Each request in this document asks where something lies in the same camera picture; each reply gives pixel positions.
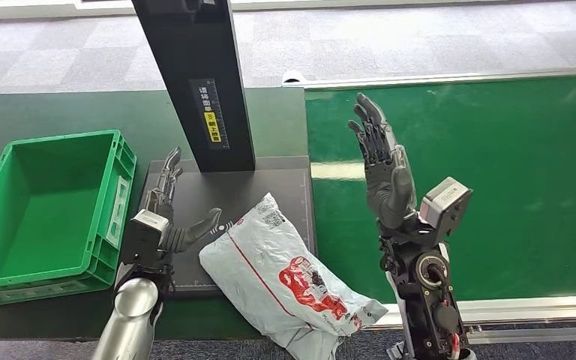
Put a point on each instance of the black scanner base platform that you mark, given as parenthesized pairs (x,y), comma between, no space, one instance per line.
(268,184)

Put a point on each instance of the black yellow post label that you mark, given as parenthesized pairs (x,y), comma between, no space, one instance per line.
(210,114)

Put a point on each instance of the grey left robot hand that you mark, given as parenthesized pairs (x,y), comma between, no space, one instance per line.
(178,236)

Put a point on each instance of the grey mailer bag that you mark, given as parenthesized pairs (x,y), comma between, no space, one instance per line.
(268,278)

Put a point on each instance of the aluminium conveyor side rail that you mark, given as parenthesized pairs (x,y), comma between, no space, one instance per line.
(442,78)
(516,310)

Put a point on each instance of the metal conveyor support bracket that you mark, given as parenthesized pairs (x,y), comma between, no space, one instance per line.
(396,352)

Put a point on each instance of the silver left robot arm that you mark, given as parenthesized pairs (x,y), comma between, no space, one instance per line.
(129,313)

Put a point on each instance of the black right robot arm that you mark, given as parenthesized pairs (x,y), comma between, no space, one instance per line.
(427,298)

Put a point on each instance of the green conveyor belt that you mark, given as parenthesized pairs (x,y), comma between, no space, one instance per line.
(516,124)

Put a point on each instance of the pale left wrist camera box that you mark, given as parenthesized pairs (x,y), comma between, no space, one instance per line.
(144,233)

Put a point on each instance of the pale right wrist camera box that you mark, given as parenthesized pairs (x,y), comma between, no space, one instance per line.
(447,204)

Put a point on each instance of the white crate label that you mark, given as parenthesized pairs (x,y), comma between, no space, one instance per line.
(117,211)

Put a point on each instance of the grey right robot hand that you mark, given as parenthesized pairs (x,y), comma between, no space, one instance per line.
(387,184)

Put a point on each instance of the green plastic crate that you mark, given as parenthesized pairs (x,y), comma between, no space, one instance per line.
(44,213)

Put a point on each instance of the black scanner post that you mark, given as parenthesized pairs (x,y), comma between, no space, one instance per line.
(193,49)

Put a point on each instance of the white conveyor roller cap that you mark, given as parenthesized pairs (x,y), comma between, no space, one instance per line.
(293,76)

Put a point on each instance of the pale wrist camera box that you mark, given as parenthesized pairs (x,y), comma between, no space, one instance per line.
(144,233)
(447,204)

